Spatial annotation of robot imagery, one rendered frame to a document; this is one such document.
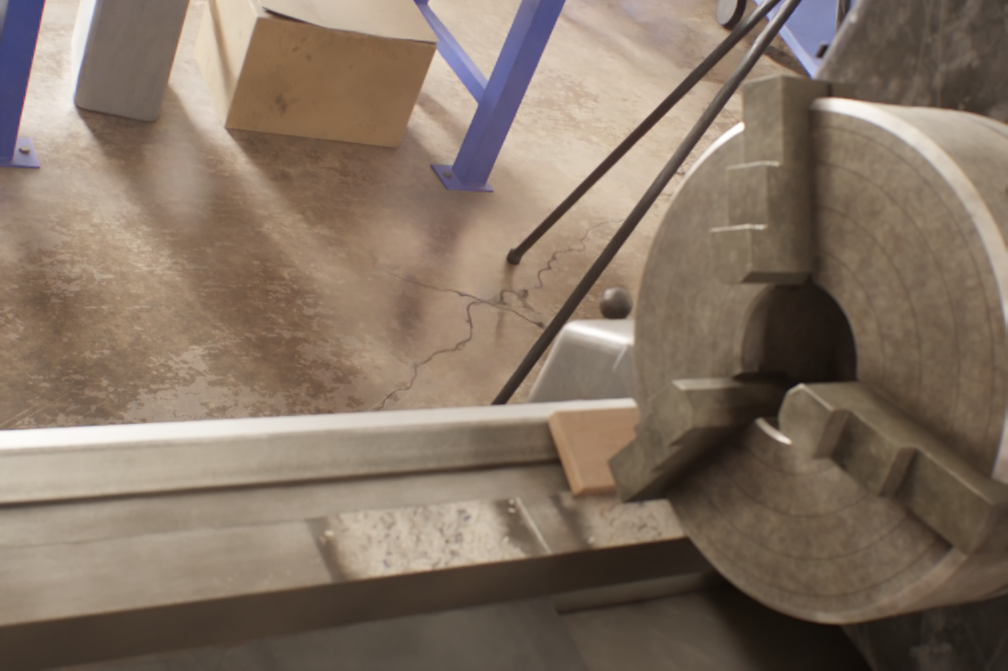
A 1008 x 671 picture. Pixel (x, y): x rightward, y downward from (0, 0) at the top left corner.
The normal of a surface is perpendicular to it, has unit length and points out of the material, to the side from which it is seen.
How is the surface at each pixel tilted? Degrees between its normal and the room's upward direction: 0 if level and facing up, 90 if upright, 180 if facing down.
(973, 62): 90
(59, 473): 45
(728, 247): 90
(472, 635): 11
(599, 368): 90
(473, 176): 90
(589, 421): 18
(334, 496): 0
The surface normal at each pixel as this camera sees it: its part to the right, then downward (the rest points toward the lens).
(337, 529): 0.36, -0.77
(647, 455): -0.83, 0.00
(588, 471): 0.47, -0.53
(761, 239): 0.56, -0.03
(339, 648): 0.58, -0.62
